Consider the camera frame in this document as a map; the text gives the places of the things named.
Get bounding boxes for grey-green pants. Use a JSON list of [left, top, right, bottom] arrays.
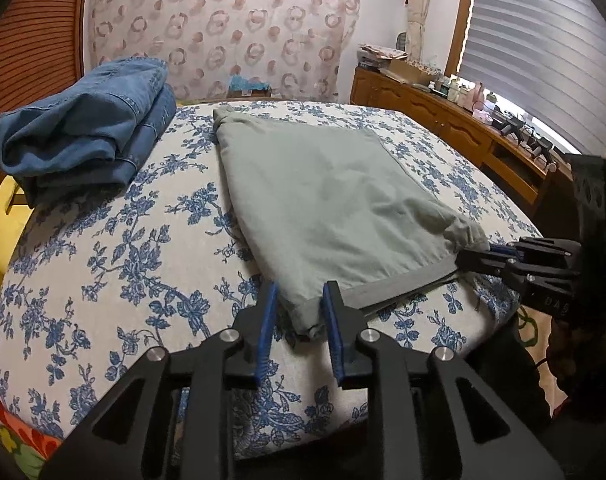
[[213, 108, 488, 338]]

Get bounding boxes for stack of papers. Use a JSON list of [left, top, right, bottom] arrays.
[[357, 44, 408, 68]]

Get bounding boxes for beige side curtain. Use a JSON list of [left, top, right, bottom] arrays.
[[406, 0, 431, 61]]

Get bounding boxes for grey zebra window blind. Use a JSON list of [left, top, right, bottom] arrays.
[[458, 0, 606, 156]]

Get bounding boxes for pink circle patterned curtain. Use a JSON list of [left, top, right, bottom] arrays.
[[87, 0, 360, 101]]

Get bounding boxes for folded blue jeans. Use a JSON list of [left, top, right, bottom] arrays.
[[0, 56, 177, 208]]

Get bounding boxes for blue floral white bedsheet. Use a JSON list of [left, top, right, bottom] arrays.
[[0, 101, 539, 458]]

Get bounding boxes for orange floral beige blanket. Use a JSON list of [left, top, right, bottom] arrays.
[[0, 400, 62, 479]]

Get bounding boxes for wooden sideboard cabinet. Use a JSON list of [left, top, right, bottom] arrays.
[[350, 67, 576, 217]]

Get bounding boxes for cardboard box on cabinet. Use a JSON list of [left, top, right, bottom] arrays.
[[388, 58, 440, 86]]

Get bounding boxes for blue item behind bed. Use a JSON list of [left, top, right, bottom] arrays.
[[227, 75, 271, 99]]

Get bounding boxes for pink bottle on cabinet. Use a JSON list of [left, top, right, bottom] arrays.
[[468, 82, 485, 113]]

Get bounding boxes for brown louvered wardrobe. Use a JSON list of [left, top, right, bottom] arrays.
[[0, 0, 85, 183]]

